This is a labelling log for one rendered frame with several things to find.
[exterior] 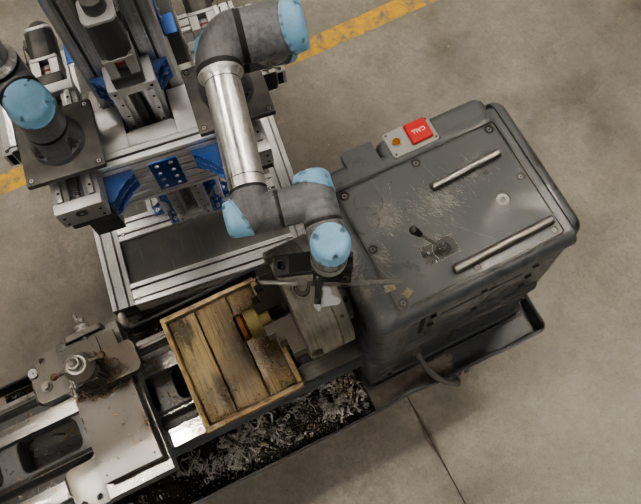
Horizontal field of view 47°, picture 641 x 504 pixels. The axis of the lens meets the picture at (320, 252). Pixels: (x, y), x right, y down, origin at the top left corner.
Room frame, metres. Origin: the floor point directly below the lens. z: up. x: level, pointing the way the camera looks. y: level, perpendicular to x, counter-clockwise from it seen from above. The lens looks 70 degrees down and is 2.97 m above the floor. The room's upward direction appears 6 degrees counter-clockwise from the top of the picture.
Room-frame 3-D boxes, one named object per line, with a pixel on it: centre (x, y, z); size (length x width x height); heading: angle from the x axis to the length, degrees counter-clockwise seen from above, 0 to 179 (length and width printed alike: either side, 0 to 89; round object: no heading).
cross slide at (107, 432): (0.36, 0.62, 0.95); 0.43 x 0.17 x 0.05; 20
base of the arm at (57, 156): (1.06, 0.70, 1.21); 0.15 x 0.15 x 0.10
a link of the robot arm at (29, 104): (1.06, 0.70, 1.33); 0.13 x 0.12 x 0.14; 35
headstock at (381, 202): (0.71, -0.32, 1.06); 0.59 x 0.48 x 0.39; 110
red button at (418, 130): (0.92, -0.29, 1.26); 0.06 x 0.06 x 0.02; 20
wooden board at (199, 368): (0.47, 0.28, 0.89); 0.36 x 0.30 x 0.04; 20
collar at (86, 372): (0.42, 0.64, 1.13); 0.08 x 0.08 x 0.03
